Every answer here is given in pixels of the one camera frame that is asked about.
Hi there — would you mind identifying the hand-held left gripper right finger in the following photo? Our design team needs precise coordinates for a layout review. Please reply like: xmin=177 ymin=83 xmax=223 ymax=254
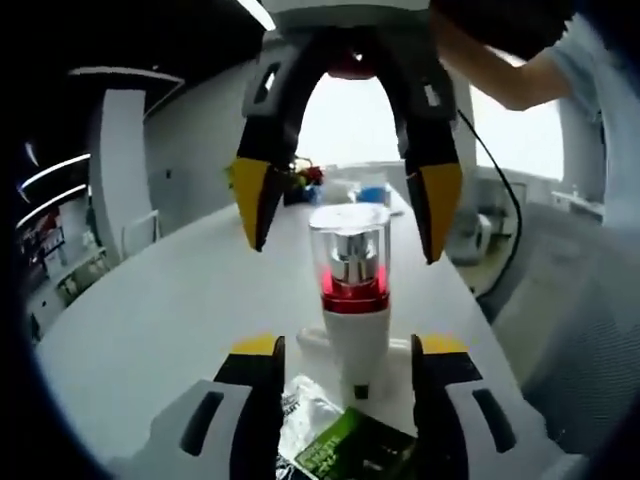
xmin=409 ymin=333 xmax=569 ymax=480

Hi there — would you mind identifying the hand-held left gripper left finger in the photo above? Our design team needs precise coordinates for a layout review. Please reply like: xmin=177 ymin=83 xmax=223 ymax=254
xmin=117 ymin=334 xmax=287 ymax=480

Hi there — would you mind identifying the green black skincare sachet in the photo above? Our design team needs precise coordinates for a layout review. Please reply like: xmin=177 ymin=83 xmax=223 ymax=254
xmin=293 ymin=406 xmax=420 ymax=480

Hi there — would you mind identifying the red collar skincare bottle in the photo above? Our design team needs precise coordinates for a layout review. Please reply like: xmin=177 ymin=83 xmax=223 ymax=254
xmin=307 ymin=203 xmax=393 ymax=401

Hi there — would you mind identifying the green potted plant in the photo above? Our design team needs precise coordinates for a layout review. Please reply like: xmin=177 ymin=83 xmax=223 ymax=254
xmin=285 ymin=154 xmax=326 ymax=206

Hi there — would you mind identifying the blue container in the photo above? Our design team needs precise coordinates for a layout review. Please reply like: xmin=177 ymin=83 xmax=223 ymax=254
xmin=357 ymin=183 xmax=391 ymax=205

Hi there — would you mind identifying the white chair back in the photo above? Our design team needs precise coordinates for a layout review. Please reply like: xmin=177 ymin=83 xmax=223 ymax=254
xmin=122 ymin=209 xmax=161 ymax=254

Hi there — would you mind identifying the person's white shirt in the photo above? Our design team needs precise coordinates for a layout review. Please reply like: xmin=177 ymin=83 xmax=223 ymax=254
xmin=547 ymin=14 xmax=640 ymax=231

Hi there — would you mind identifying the curved light strip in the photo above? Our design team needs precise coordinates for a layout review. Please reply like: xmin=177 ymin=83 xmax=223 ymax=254
xmin=19 ymin=152 xmax=91 ymax=194
xmin=17 ymin=183 xmax=89 ymax=229

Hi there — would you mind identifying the black cable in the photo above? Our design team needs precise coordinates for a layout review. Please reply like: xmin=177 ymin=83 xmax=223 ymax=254
xmin=457 ymin=107 xmax=524 ymax=301

